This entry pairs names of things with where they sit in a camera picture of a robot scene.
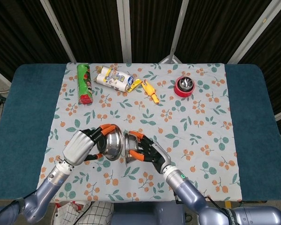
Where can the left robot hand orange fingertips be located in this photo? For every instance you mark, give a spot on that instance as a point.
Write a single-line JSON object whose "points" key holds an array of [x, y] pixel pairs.
{"points": [[78, 146]]}

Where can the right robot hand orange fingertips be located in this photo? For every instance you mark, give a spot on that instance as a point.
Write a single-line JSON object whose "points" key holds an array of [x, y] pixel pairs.
{"points": [[155, 153]]}

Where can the metal bowl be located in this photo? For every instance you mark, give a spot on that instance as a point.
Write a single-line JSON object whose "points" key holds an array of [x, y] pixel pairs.
{"points": [[112, 145], [131, 145]]}

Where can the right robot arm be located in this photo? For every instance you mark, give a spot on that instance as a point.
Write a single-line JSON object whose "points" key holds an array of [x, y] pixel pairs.
{"points": [[192, 194]]}

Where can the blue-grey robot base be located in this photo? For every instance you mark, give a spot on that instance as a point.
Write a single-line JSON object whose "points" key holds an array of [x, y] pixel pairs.
{"points": [[147, 214]]}

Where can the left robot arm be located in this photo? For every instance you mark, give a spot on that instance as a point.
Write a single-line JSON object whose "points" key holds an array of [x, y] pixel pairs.
{"points": [[46, 189]]}

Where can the floral print tablecloth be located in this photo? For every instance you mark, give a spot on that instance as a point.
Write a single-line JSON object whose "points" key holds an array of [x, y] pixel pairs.
{"points": [[189, 122]]}

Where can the green chips can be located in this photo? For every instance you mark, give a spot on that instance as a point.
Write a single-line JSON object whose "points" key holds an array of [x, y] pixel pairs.
{"points": [[84, 84]]}

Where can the yellow rubber chicken toy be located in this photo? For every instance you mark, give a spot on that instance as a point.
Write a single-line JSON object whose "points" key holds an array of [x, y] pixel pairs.
{"points": [[150, 90]]}

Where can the blue table cover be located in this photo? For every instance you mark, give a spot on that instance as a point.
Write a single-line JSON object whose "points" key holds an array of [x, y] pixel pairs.
{"points": [[25, 105]]}

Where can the round metal cup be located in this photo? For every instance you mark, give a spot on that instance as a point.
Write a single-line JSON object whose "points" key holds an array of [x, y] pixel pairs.
{"points": [[185, 84]]}

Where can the white tripod stand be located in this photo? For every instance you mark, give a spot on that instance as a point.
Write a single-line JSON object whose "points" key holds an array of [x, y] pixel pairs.
{"points": [[170, 57]]}

